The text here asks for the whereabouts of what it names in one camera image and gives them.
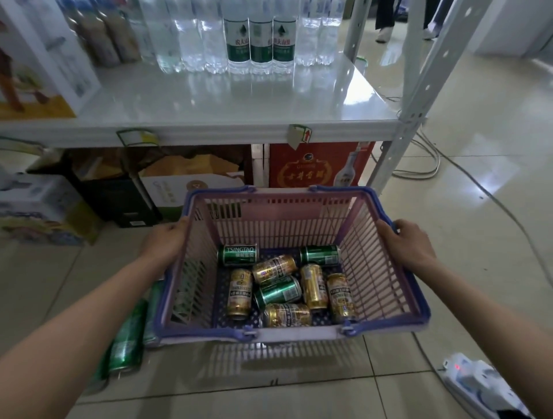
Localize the person's left hand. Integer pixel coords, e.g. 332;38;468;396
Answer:
138;215;191;277

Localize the person's right hand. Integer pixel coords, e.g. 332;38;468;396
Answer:
376;219;441;275

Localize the pink and purple plastic basket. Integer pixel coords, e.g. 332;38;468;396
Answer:
151;185;431;346

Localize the white glossy metal shelf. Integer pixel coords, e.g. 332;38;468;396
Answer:
0;0;493;195

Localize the person's right forearm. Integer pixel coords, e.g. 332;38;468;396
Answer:
414;258;553;419

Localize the person's left forearm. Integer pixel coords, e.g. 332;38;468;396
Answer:
0;254;167;419

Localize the black box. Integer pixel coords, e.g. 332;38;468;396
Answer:
65;148;163;228

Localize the green price tag holder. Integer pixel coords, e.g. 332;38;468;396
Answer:
115;128;158;147
0;137;46;156

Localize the red liquor box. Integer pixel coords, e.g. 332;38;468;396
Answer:
268;141;376;189

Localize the white and blue carton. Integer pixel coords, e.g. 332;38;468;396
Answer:
0;172;103;247

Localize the white power strip red light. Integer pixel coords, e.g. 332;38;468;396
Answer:
438;353;535;419

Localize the price tag with red arrow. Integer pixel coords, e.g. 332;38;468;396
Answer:
287;124;313;151

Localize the group of clear water bottles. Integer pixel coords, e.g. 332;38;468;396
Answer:
125;0;346;74

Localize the group of brown drink bottles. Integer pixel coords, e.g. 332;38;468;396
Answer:
56;0;143;68

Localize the green label water bottle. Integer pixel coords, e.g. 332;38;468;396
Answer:
249;0;274;75
222;0;251;74
272;0;298;73

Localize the white carton with duck print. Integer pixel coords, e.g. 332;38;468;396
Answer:
0;0;103;121

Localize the white cable bundle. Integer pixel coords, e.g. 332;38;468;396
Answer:
373;129;441;181

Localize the black floor cable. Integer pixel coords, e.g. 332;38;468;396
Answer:
414;129;553;290

